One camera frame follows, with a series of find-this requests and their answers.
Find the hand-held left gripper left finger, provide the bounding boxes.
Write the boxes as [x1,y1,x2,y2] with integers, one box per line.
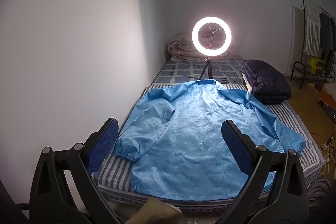
[29,117,120,224]

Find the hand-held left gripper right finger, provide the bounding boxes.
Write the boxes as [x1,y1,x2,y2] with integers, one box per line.
[221,120,310,224]

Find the light blue work coat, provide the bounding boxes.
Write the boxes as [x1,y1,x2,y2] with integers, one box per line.
[114,79,306,200]

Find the black clothes rack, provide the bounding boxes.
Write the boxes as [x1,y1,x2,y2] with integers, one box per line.
[290,0,336,89]

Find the hanging dark clothes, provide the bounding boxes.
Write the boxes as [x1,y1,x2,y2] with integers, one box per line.
[319,12,336,75]

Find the grey striped bed sheet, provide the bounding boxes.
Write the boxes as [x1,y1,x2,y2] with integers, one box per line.
[98,84,324,203]

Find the folded dark navy jacket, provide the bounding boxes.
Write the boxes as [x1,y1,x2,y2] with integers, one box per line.
[241,59,292,105]

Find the black tripod stand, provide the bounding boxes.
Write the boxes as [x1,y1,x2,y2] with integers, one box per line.
[199,56,214,81]

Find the beige block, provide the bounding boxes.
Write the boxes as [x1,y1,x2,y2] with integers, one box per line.
[123,198,184,224]

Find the blue checkered bed sheet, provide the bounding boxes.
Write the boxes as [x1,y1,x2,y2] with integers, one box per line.
[152,55,248,86]

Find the white power strip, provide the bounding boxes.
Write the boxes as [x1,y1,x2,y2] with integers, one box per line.
[322,136,335,148]

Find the person's striped grey trousers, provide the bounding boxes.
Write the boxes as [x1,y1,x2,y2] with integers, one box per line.
[307,177,331,207]

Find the rolled floral quilt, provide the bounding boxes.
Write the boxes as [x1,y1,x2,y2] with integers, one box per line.
[168,32,229,62]

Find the yellow box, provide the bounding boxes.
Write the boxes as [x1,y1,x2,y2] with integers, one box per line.
[310,57,325,73]

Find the hanging striped towel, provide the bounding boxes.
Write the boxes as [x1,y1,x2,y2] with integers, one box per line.
[304,0,321,55]

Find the thin black cable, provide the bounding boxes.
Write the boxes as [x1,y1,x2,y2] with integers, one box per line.
[220,74,245,84]

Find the ring light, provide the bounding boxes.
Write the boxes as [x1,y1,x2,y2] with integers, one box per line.
[192,16,232,58]

